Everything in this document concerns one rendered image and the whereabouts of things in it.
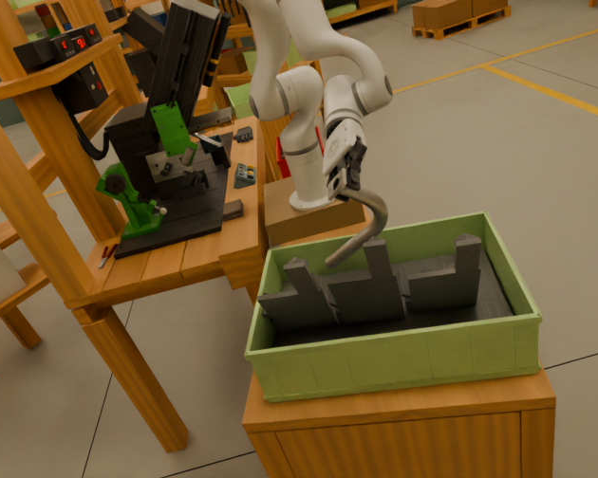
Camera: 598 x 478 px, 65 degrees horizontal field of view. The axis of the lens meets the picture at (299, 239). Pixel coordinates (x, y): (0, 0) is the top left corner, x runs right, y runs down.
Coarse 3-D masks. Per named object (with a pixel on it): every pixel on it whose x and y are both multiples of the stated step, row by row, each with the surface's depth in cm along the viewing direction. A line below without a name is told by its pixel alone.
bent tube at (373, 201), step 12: (336, 180) 91; (336, 192) 89; (348, 192) 90; (360, 192) 90; (372, 192) 92; (372, 204) 92; (384, 204) 94; (384, 216) 95; (372, 228) 99; (348, 240) 105; (360, 240) 102; (336, 252) 107; (348, 252) 105; (336, 264) 109
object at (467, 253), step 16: (464, 240) 88; (480, 240) 88; (464, 256) 92; (432, 272) 99; (448, 272) 98; (464, 272) 98; (416, 288) 104; (432, 288) 105; (448, 288) 105; (464, 288) 105; (416, 304) 112; (432, 304) 113; (448, 304) 113; (464, 304) 113
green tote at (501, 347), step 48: (336, 240) 133; (432, 240) 131; (384, 336) 97; (432, 336) 96; (480, 336) 96; (528, 336) 95; (288, 384) 108; (336, 384) 107; (384, 384) 105; (432, 384) 104
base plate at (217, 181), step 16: (208, 160) 234; (208, 176) 216; (224, 176) 211; (208, 192) 201; (224, 192) 196; (160, 208) 200; (176, 208) 195; (192, 208) 191; (208, 208) 187; (160, 224) 186; (176, 224) 182; (192, 224) 179; (208, 224) 175; (128, 240) 181; (144, 240) 178; (160, 240) 174; (176, 240) 173
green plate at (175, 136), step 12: (156, 108) 193; (168, 108) 193; (156, 120) 195; (168, 120) 195; (180, 120) 195; (168, 132) 196; (180, 132) 196; (168, 144) 197; (180, 144) 197; (168, 156) 199
